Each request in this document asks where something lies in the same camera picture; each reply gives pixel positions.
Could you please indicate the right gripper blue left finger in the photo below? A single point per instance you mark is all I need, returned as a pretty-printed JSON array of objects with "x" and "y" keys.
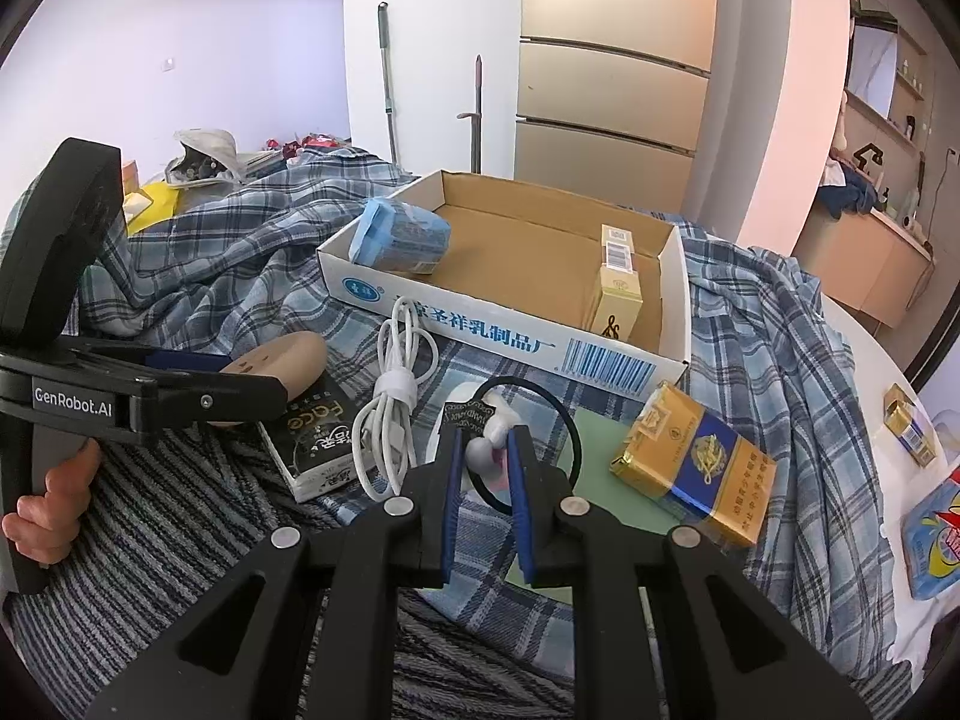
[{"x": 437, "y": 497}]

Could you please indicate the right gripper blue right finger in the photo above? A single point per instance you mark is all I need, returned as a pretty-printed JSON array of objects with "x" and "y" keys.
[{"x": 532, "y": 485}]

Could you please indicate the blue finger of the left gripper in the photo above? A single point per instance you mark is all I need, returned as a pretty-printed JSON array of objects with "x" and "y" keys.
[
  {"x": 180, "y": 360},
  {"x": 185, "y": 397}
]

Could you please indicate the small white plush toy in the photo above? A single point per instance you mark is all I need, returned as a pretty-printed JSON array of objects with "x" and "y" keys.
[{"x": 486, "y": 453}]

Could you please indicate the tan round face plush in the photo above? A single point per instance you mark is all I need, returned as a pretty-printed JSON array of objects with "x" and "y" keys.
[{"x": 282, "y": 369}]

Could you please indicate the person's left hand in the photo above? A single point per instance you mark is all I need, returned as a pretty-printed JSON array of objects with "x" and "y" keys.
[{"x": 42, "y": 528}]

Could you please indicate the black hair band loop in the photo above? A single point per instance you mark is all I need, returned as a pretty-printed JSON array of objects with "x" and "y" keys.
[{"x": 470, "y": 414}]

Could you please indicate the green notepad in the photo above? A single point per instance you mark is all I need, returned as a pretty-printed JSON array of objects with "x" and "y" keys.
[{"x": 602, "y": 439}]

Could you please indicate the grey striped cloth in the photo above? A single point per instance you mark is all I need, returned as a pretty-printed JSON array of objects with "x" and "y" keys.
[{"x": 166, "y": 522}]

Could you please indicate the black white small box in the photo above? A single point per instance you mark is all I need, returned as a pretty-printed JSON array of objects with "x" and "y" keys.
[{"x": 311, "y": 441}]

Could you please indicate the gold blue cigarette pack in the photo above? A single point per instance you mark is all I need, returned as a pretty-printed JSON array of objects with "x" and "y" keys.
[{"x": 698, "y": 468}]

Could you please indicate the yellow bag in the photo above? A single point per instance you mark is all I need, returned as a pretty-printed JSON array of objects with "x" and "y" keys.
[{"x": 151, "y": 204}]

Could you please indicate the pale yellow small carton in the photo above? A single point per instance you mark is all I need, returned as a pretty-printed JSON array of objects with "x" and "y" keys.
[{"x": 616, "y": 300}]

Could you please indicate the white cardboard tray box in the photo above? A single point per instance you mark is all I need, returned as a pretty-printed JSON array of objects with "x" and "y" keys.
[{"x": 517, "y": 278}]

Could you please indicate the blue plaid shirt cloth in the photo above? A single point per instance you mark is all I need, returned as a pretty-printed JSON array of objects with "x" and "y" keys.
[{"x": 243, "y": 269}]

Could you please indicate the red items pile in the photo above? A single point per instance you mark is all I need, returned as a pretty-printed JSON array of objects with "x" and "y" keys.
[{"x": 292, "y": 148}]

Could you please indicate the blue tissue pack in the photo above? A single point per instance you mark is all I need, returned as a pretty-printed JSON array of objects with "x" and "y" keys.
[{"x": 395, "y": 236}]

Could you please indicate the small gold box on table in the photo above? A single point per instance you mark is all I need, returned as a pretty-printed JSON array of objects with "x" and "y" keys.
[{"x": 909, "y": 426}]

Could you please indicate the beige bathroom vanity cabinet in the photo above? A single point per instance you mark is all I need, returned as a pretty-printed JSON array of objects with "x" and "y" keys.
[{"x": 866, "y": 262}]

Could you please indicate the blue snack packet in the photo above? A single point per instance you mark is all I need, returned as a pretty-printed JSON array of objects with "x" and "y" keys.
[{"x": 931, "y": 541}]

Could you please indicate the dark blue clothing pile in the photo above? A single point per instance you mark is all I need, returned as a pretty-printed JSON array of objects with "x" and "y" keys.
[{"x": 856, "y": 195}]

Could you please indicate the gold three-door refrigerator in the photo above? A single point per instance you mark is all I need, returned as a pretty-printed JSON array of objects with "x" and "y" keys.
[{"x": 611, "y": 95}]

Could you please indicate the bathroom mirror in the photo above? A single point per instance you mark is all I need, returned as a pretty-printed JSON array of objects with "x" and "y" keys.
[{"x": 873, "y": 61}]

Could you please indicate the grey green mop handle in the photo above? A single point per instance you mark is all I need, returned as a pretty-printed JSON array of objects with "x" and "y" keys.
[{"x": 384, "y": 36}]

